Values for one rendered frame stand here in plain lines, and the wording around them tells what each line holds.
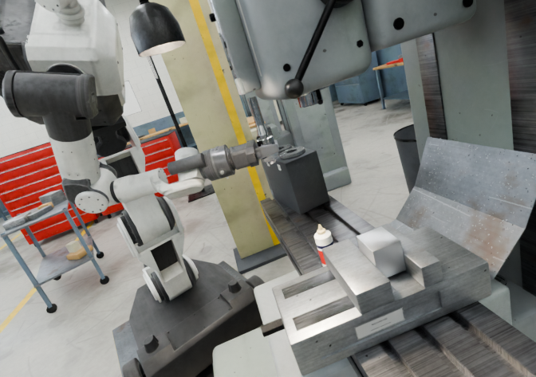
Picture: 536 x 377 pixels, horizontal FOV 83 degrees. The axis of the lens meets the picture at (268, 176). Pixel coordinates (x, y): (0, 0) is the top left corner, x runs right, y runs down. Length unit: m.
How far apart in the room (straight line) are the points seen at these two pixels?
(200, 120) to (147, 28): 1.85
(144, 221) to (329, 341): 0.78
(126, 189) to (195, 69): 1.53
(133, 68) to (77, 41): 8.89
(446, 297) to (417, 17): 0.46
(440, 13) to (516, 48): 0.19
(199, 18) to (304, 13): 1.87
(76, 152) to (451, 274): 0.81
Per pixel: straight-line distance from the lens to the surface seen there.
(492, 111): 0.82
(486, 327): 0.62
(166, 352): 1.26
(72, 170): 0.89
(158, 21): 0.49
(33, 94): 0.79
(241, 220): 2.52
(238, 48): 0.58
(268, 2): 0.52
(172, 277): 1.34
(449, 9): 0.64
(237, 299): 1.29
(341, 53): 0.55
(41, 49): 0.89
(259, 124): 0.82
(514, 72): 0.77
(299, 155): 1.00
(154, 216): 1.15
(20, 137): 10.75
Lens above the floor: 1.35
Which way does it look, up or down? 17 degrees down
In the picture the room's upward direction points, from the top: 18 degrees counter-clockwise
